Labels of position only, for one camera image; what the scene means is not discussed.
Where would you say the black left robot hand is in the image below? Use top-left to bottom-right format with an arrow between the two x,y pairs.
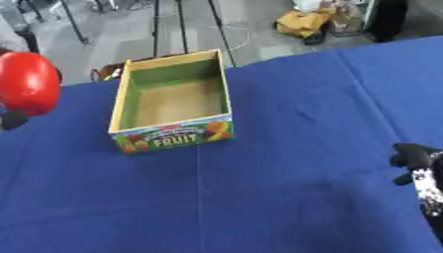
0,109 -> 32,131

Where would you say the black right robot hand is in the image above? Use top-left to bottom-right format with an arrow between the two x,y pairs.
388,141 -> 443,187

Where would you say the red toy fruit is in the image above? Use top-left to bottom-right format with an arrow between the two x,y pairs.
0,51 -> 62,118

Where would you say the small brown cardboard box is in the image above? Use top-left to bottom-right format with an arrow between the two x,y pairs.
326,4 -> 367,37

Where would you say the tan cardboard box green inside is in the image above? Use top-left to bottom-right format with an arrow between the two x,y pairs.
107,48 -> 237,155

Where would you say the brown basket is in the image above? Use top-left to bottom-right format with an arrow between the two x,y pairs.
88,60 -> 131,83

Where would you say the black tripod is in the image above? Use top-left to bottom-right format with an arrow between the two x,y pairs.
15,0 -> 92,45
150,0 -> 239,68

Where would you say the yellow bag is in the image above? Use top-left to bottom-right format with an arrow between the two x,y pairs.
273,7 -> 338,40

